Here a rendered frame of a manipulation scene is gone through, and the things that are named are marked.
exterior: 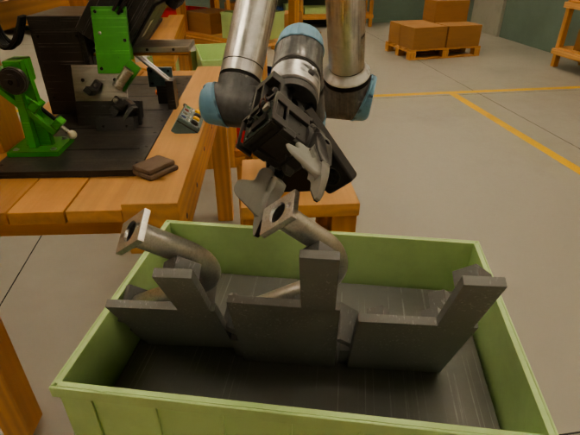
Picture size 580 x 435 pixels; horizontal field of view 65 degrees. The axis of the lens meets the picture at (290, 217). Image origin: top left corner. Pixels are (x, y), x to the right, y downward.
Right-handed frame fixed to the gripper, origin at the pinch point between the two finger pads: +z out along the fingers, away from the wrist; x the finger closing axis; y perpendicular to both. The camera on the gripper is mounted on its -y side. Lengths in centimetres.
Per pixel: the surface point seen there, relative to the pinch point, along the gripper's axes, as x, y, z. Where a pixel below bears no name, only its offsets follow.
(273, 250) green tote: -29.1, -20.0, -18.7
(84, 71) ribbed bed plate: -90, 25, -96
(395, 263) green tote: -12.3, -37.8, -17.8
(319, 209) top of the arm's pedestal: -36, -39, -45
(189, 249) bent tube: -10.7, 6.1, 3.1
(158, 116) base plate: -89, -3, -96
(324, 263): 2.0, -4.1, 5.1
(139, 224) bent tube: -9.7, 13.1, 4.0
